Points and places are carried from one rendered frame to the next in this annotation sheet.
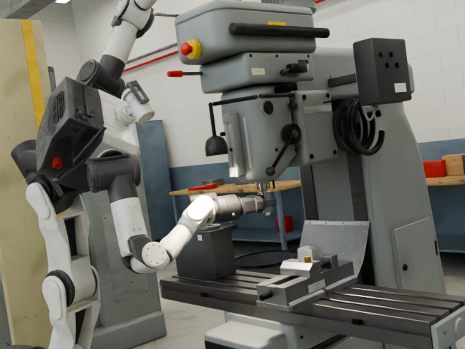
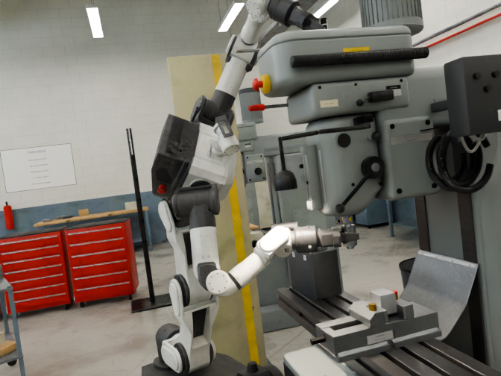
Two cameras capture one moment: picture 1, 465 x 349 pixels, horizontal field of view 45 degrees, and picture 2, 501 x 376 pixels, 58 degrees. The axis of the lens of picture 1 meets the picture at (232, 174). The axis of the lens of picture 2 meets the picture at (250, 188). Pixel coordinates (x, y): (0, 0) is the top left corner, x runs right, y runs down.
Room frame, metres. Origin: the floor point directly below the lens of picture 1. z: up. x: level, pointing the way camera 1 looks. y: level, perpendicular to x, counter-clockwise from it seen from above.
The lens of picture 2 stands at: (0.46, -0.51, 1.51)
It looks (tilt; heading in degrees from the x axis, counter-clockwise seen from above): 3 degrees down; 27
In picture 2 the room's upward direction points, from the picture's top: 7 degrees counter-clockwise
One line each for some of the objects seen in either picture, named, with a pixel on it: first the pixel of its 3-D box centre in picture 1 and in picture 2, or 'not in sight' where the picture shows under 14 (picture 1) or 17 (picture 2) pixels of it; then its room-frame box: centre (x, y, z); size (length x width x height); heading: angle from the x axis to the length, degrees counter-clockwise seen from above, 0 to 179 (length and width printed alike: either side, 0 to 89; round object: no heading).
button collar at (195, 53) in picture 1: (192, 48); (265, 83); (1.80, 0.07, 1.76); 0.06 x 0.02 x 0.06; 42
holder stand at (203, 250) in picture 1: (203, 250); (313, 268); (2.26, 0.16, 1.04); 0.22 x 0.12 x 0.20; 49
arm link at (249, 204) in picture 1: (241, 206); (321, 238); (1.92, -0.01, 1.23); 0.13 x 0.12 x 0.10; 19
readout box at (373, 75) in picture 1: (384, 71); (487, 95); (1.90, -0.55, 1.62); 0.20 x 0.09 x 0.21; 132
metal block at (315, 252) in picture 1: (310, 256); (382, 301); (1.82, -0.22, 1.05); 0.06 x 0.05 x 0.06; 43
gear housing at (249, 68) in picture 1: (257, 73); (345, 101); (1.98, -0.13, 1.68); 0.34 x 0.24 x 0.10; 132
